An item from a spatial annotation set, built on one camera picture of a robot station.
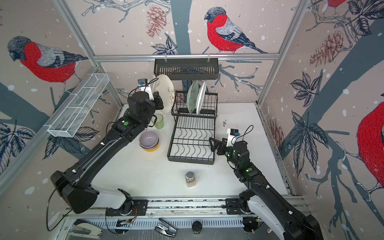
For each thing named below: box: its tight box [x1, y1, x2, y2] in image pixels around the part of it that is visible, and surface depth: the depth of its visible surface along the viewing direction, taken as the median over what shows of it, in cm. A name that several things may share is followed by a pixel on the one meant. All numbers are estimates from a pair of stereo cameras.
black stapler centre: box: [154, 218, 178, 238], surface depth 68 cm
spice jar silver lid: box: [185, 171, 196, 187], surface depth 76 cm
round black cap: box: [192, 220, 203, 235], surface depth 62 cm
